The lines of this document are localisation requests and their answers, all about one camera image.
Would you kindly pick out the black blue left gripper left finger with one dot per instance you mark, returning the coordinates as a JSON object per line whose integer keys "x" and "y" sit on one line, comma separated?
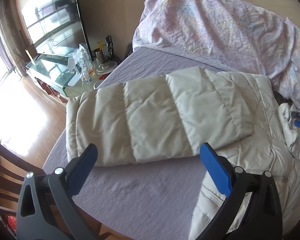
{"x": 45, "y": 207}

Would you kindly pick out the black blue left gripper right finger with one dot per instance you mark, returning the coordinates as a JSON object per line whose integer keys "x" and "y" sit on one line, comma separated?
{"x": 263, "y": 216}

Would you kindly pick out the beige puffer down jacket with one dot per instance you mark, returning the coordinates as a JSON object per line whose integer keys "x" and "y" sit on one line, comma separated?
{"x": 170, "y": 116}

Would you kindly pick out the dark wooden chair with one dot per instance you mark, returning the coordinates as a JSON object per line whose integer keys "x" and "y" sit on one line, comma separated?
{"x": 10, "y": 187}

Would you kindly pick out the white flat box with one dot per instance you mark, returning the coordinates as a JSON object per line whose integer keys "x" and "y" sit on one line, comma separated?
{"x": 74, "y": 80}

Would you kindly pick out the glass tv stand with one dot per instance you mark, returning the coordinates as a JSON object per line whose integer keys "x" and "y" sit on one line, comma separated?
{"x": 53, "y": 71}

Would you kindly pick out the clear pump bottle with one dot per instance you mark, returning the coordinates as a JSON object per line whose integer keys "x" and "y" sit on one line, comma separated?
{"x": 86, "y": 75}

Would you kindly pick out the floral pink duvet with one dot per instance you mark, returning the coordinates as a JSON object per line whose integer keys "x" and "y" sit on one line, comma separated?
{"x": 231, "y": 35}

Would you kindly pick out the white round dish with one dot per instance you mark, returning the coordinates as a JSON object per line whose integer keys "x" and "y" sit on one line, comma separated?
{"x": 106, "y": 68}

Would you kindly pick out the dark metal cup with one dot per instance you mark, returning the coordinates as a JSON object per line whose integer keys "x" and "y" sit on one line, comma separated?
{"x": 99, "y": 56}

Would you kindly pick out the brown window curtain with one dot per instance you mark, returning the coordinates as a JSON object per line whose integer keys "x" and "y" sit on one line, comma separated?
{"x": 12, "y": 41}

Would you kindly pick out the large flat screen television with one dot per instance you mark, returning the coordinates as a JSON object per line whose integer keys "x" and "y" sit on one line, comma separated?
{"x": 55, "y": 26}

